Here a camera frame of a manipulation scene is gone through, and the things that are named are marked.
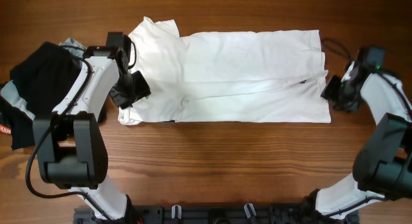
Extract white t-shirt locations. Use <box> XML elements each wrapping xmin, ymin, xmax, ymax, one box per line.
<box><xmin>118</xmin><ymin>17</ymin><xmax>331</xmax><ymax>126</ymax></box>

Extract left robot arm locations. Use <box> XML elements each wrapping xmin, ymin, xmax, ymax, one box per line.
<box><xmin>25</xmin><ymin>32</ymin><xmax>151</xmax><ymax>223</ymax></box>

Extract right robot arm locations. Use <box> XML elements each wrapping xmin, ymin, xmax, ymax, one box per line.
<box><xmin>297</xmin><ymin>46</ymin><xmax>411</xmax><ymax>223</ymax></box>

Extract black folded garment top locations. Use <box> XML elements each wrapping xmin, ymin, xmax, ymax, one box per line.
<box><xmin>10</xmin><ymin>42</ymin><xmax>82</xmax><ymax>116</ymax></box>

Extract black garment with red label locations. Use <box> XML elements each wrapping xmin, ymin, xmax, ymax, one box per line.
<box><xmin>1</xmin><ymin>84</ymin><xmax>35</xmax><ymax>150</ymax></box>

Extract light blue denim jeans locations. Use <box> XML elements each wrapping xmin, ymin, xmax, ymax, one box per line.
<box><xmin>1</xmin><ymin>38</ymin><xmax>86</xmax><ymax>120</ymax></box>

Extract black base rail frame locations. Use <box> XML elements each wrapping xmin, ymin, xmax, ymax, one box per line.
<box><xmin>73</xmin><ymin>203</ymin><xmax>359</xmax><ymax>224</ymax></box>

